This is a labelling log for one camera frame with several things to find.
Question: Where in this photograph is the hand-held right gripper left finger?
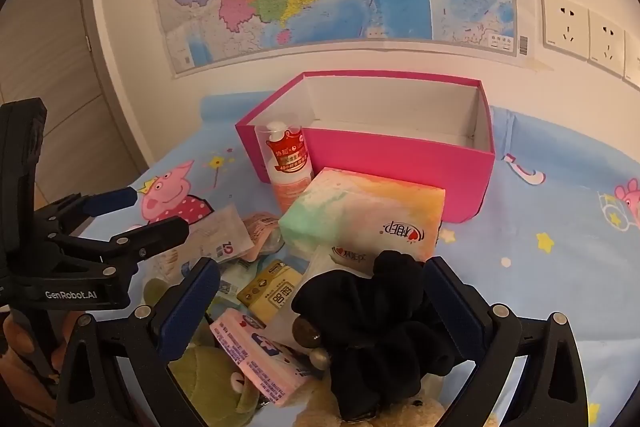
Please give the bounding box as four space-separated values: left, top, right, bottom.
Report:
52 257 223 427

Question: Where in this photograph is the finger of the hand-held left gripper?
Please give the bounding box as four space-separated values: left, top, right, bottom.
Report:
34 186 148 235
50 215 192 278

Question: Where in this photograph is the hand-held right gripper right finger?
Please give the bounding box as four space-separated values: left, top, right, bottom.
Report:
422 256 591 427

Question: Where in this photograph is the white mask packet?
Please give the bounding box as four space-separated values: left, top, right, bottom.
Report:
170 203 256 265

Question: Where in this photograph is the green plush toy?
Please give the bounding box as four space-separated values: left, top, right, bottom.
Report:
142 277 261 423

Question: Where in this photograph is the black scrunchie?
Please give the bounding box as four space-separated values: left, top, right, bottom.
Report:
291 249 466 423

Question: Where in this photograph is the pink floral tissue pack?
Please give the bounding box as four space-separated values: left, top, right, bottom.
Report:
209 307 313 408

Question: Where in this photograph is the yellow tissue pack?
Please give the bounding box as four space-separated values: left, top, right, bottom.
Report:
236 259 306 325

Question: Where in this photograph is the pink small packet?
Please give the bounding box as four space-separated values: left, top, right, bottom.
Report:
242 213 286 260

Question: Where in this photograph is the beige teddy bear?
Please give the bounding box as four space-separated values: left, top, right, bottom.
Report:
295 377 501 427

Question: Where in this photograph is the pink cardboard box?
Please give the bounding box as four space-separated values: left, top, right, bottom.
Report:
235 70 497 225

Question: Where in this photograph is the person's left hand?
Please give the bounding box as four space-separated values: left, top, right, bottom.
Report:
0 311 83 413

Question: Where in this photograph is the pale green small packet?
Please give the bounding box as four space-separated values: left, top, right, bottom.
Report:
207 259 261 308

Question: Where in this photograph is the brown wooden door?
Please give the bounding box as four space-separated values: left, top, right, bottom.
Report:
0 0 151 188

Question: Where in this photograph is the pink plastic suction cup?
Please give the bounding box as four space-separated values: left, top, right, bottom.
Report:
255 122 316 215

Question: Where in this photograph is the dark bead hair tie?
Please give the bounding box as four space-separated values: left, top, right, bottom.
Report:
292 316 333 372

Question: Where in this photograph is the white wall socket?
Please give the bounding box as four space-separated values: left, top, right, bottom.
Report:
587 9 627 75
541 0 591 60
622 42 640 90

